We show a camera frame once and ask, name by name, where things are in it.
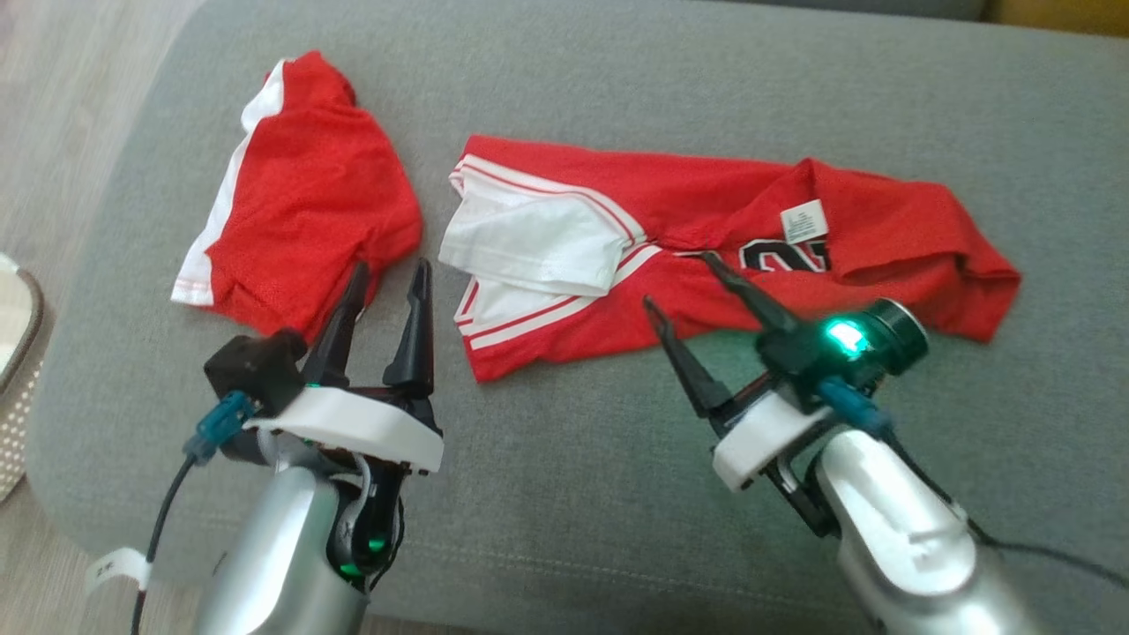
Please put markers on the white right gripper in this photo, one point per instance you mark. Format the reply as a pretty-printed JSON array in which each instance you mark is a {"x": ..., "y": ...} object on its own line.
[{"x": 763, "y": 437}]

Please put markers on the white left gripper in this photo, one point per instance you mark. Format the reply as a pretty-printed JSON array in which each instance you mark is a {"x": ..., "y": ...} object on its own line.
[{"x": 353, "y": 423}]

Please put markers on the red basketball jersey with number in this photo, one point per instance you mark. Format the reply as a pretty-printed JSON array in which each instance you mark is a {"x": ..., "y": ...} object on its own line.
[{"x": 706, "y": 194}]

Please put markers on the red shorts with white stripes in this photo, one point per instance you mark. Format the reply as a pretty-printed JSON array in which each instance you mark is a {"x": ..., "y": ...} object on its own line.
[{"x": 309, "y": 194}]

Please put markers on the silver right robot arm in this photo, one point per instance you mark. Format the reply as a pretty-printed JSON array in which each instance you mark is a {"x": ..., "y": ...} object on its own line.
[{"x": 917, "y": 547}]

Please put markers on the grey fabric sofa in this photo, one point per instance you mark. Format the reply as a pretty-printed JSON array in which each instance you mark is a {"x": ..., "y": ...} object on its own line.
[{"x": 564, "y": 88}]

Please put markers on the beige perforated laundry basket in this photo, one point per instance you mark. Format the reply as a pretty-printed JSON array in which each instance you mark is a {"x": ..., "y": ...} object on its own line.
[{"x": 18, "y": 379}]

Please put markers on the yellow furniture piece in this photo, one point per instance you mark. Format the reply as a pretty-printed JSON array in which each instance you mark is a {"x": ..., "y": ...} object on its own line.
[{"x": 1058, "y": 13}]

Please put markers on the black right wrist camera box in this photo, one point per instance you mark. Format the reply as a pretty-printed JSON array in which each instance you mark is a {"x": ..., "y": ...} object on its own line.
[{"x": 794, "y": 353}]

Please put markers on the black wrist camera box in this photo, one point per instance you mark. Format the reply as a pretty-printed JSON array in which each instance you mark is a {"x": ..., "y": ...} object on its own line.
[
  {"x": 794, "y": 353},
  {"x": 256, "y": 366}
]

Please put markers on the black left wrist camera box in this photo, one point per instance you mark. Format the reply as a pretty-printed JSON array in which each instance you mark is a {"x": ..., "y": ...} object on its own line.
[{"x": 256, "y": 366}]

